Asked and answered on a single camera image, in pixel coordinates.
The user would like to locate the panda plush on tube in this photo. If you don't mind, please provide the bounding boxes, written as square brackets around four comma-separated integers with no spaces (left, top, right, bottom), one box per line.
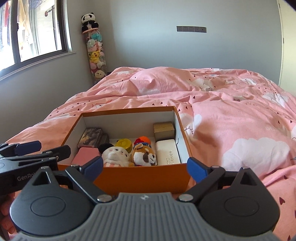
[81,13,99,33]

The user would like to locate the yellow round tin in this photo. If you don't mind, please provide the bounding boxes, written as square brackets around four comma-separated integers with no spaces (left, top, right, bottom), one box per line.
[115,138,132,153]

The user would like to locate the black square gift box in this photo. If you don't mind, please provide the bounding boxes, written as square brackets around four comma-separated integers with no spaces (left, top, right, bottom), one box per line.
[99,133,109,145]

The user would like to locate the long white box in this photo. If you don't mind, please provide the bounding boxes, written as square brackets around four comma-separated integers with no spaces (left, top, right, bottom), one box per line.
[155,139,181,166]

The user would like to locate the red panda sailor plush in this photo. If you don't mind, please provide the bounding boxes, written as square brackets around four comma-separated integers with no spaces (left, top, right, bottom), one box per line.
[130,142,157,167]

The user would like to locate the person's left hand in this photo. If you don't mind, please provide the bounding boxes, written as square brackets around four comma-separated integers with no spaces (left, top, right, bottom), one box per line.
[1,192,16,235]

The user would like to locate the orange cardboard box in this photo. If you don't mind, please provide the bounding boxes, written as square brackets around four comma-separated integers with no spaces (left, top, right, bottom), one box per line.
[58,106,191,195]

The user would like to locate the dark wall switch panel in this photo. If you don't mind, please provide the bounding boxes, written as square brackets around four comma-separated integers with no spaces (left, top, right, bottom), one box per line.
[176,26,207,33]

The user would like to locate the window with dark frame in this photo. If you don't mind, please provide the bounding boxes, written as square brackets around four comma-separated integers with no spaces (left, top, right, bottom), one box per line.
[1,1,72,79]

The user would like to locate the white door with handle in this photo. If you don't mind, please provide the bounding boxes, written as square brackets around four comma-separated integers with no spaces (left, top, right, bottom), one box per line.
[277,1,295,95]

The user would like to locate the orange crochet ball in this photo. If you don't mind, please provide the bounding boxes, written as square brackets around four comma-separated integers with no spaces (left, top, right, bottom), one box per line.
[133,136,151,146]

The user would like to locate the white plush toy black hat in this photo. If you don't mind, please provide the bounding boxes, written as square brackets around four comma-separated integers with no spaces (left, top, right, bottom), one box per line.
[98,143,134,167]

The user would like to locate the plush toy storage tube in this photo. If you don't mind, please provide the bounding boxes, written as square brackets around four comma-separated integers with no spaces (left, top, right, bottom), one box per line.
[82,28,107,85]

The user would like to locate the pink patterned duvet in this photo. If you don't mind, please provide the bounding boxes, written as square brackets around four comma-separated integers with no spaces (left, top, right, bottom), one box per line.
[10,67,295,240]

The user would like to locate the gold square gift box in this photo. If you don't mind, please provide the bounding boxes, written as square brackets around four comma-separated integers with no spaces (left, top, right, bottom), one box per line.
[153,121,175,142]

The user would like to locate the black photo card box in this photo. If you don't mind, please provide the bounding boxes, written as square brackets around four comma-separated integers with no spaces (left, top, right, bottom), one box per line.
[77,128,103,148]

